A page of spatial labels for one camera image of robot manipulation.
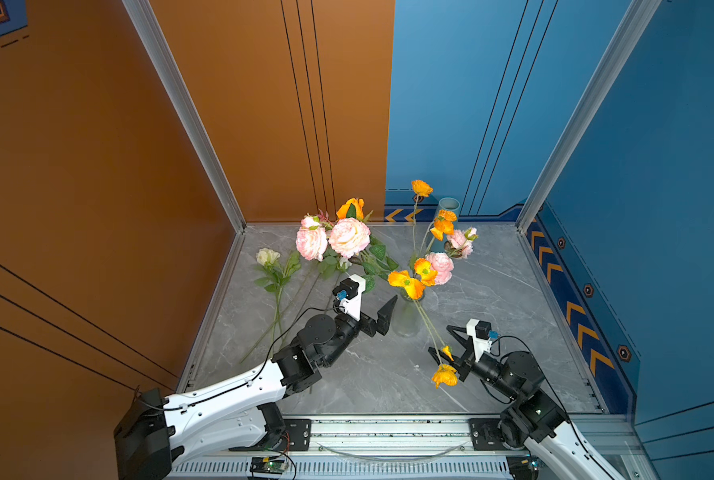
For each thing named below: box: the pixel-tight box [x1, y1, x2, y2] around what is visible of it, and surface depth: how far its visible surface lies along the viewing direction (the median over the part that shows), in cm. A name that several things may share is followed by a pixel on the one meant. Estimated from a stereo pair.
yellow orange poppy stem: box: [386, 179, 458, 301], surface depth 59 cm
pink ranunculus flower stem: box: [425, 227, 478, 285], surface depth 70 cm
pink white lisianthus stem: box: [240, 210, 398, 364], surface depth 56 cm
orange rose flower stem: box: [328, 198, 399, 287], surface depth 56 cm
